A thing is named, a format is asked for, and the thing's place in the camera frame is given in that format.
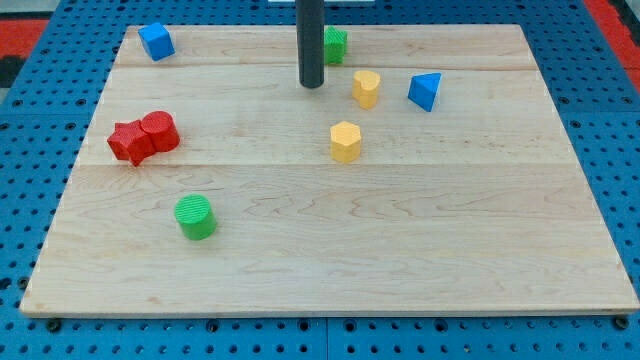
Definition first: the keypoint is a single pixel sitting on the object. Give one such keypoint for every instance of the yellow hexagon block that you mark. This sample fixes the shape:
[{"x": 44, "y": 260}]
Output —
[{"x": 346, "y": 142}]

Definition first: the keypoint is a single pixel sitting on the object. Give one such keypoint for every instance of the yellow heart block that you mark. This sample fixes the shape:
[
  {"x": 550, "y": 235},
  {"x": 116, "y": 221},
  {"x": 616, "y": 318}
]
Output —
[{"x": 365, "y": 88}]

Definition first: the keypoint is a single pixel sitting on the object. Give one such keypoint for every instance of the light wooden board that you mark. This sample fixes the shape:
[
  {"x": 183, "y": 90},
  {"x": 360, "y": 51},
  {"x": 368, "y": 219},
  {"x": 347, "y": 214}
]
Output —
[{"x": 477, "y": 208}]

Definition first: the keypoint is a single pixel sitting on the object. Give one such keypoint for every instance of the green cylinder block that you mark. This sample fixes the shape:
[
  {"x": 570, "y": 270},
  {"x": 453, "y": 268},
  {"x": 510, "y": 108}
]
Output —
[{"x": 195, "y": 217}]

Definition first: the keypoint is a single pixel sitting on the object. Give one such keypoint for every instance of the blue triangle block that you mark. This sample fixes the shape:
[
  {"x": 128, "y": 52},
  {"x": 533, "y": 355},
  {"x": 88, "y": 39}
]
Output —
[{"x": 423, "y": 90}]

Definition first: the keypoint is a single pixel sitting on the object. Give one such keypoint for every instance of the green star block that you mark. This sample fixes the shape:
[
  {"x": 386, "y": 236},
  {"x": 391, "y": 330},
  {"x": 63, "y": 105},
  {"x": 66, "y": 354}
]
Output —
[{"x": 335, "y": 45}]

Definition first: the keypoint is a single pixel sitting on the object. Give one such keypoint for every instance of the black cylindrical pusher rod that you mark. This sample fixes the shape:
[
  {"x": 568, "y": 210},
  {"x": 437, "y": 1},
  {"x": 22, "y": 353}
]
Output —
[{"x": 310, "y": 42}]

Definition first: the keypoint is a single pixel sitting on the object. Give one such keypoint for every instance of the red cylinder block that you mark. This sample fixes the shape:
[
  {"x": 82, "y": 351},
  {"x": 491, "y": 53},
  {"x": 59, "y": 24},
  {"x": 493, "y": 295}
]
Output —
[{"x": 161, "y": 129}]

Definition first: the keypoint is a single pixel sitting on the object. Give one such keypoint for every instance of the red star block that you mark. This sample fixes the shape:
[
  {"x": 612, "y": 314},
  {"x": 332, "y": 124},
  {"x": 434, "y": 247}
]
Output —
[{"x": 131, "y": 143}]

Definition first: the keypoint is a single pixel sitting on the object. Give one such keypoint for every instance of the blue cube block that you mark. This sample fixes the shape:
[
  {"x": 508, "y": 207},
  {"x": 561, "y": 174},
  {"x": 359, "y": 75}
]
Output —
[{"x": 156, "y": 41}]

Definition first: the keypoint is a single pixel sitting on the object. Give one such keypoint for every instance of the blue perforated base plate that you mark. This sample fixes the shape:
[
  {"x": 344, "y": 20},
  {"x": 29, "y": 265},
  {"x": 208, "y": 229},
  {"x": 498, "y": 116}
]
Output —
[{"x": 48, "y": 108}]

